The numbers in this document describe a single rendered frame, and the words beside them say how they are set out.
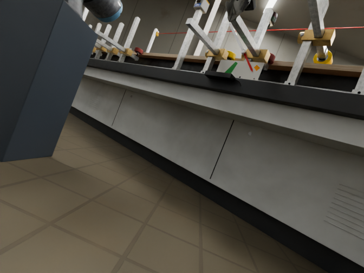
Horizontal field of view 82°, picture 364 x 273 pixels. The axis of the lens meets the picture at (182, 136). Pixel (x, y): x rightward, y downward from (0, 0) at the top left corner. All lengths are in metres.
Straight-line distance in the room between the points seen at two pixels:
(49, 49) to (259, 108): 0.91
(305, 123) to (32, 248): 0.98
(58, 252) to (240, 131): 1.07
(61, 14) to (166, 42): 4.73
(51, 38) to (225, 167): 1.05
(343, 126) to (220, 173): 0.67
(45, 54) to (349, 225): 1.36
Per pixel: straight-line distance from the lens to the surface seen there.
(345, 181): 1.18
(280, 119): 1.05
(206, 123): 1.44
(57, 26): 0.93
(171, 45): 5.52
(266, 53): 1.19
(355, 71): 1.25
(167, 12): 5.91
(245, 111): 1.11
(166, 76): 1.49
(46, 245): 0.58
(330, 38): 1.15
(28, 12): 0.99
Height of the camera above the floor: 0.33
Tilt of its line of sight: 1 degrees down
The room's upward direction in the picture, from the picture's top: 22 degrees clockwise
